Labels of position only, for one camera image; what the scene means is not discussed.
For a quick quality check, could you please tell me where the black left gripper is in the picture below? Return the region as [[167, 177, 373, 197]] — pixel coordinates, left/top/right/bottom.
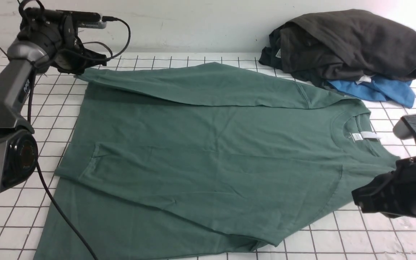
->
[[17, 7, 107, 75]]

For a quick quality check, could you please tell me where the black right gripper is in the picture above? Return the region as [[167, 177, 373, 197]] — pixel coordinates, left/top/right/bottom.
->
[[351, 163, 416, 217]]

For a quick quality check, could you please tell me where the green long sleeve shirt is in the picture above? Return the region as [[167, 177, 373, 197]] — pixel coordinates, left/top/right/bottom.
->
[[53, 62, 398, 260]]

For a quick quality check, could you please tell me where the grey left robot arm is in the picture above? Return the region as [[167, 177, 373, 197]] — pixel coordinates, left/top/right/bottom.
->
[[0, 5, 106, 193]]

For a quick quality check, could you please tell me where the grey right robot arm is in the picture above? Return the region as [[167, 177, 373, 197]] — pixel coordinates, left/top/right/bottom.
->
[[352, 157, 416, 219]]

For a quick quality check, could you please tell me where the blue garment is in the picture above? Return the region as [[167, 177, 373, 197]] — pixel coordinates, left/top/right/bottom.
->
[[328, 75, 416, 108]]

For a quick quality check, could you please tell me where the dark grey crumpled garment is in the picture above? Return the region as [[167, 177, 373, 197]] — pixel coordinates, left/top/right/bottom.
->
[[259, 9, 416, 88]]

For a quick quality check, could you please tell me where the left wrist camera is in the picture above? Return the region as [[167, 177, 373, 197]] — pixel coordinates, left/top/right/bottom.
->
[[57, 10, 107, 29]]

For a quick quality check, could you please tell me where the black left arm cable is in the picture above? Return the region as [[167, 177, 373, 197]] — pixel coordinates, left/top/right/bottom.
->
[[27, 16, 131, 260]]

